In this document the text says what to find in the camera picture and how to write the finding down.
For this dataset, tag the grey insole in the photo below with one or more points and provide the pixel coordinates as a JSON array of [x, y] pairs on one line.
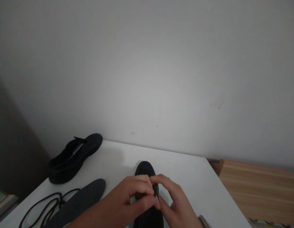
[[80, 202]]

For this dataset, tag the person's right hand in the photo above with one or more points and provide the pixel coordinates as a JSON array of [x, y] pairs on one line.
[[182, 211]]

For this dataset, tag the person's left hand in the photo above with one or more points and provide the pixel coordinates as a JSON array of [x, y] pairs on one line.
[[118, 202]]

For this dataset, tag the light wooden furniture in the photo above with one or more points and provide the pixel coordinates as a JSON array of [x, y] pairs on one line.
[[258, 190]]

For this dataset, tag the grey flat object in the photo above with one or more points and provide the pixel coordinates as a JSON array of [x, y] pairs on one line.
[[205, 222]]

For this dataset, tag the black laced shoe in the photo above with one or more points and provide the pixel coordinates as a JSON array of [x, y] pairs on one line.
[[71, 161]]

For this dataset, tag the black shoelace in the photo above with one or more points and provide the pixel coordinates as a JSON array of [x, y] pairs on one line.
[[156, 190], [46, 202]]

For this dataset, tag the black shoe without insole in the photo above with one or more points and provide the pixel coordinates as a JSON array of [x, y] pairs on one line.
[[145, 169]]

